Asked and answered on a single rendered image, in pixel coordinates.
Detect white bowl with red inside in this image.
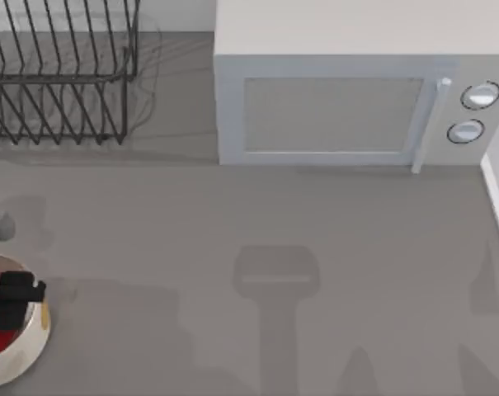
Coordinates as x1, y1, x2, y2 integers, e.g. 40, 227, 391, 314
0, 252, 53, 391

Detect microwave oven door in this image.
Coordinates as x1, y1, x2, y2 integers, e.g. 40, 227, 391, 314
214, 54, 460, 168

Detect pale microwave oven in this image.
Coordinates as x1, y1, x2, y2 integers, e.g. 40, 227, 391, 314
212, 0, 499, 175

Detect small microwave knob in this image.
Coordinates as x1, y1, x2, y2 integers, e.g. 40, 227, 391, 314
445, 118, 487, 145

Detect large microwave knob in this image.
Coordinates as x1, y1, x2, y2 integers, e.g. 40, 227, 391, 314
459, 80, 499, 111

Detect black wire dish rack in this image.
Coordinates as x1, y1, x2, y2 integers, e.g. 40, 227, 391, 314
0, 0, 143, 147

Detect pale microwave door handle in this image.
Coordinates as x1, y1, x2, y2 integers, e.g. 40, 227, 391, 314
410, 77, 453, 175

